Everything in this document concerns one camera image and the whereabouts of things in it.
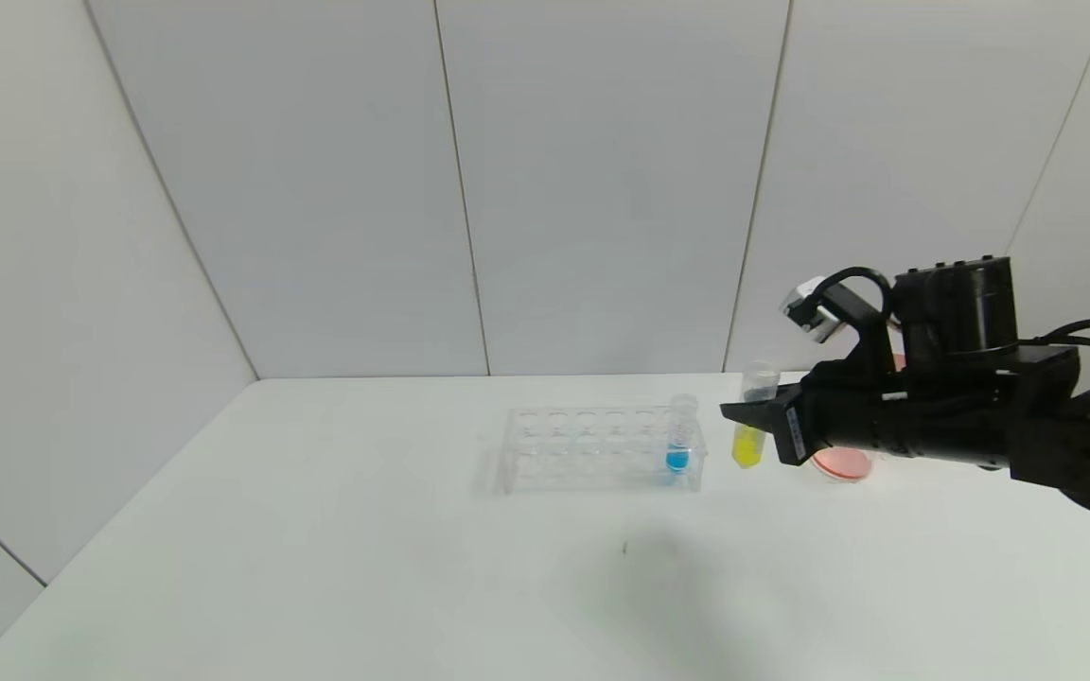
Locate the test tube with blue pigment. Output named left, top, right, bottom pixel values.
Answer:
left=665, top=393, right=699, bottom=475

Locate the black camera cable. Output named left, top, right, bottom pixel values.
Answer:
left=817, top=266, right=898, bottom=327

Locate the clear plastic test tube rack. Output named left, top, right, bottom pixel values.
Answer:
left=496, top=404, right=708, bottom=497

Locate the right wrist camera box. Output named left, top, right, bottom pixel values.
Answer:
left=779, top=275, right=887, bottom=345

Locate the clear glass beaker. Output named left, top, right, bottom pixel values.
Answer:
left=808, top=448, right=879, bottom=484

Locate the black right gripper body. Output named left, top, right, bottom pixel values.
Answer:
left=769, top=359, right=883, bottom=467

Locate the test tube with yellow pigment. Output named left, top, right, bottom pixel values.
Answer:
left=730, top=360, right=782, bottom=470

